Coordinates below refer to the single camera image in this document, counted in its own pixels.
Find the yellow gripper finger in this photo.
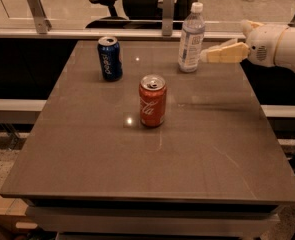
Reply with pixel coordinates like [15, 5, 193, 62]
[241, 20, 263, 38]
[200, 42, 249, 63]

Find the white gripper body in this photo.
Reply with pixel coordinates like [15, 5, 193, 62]
[246, 24, 287, 67]

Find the clear plastic water bottle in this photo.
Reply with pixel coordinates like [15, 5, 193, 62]
[178, 2, 205, 73]

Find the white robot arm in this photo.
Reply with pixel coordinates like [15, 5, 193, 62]
[200, 20, 295, 73]

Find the red Coca-Cola can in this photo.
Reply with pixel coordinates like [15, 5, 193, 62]
[139, 74, 167, 127]

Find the black office chair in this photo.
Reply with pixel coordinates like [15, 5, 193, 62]
[87, 0, 198, 29]

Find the blue Pepsi can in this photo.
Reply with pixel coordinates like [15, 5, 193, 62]
[97, 36, 123, 81]

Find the middle metal bracket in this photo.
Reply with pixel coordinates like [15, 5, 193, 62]
[162, 0, 175, 37]

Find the metal bracket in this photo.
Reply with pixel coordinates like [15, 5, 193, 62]
[162, 0, 175, 37]
[27, 0, 51, 34]

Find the left metal bracket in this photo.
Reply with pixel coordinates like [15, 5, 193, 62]
[27, 0, 51, 34]

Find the glass partition rail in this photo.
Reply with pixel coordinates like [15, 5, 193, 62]
[0, 27, 248, 42]

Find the grey table base frame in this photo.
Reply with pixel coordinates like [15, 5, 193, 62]
[26, 206, 280, 238]

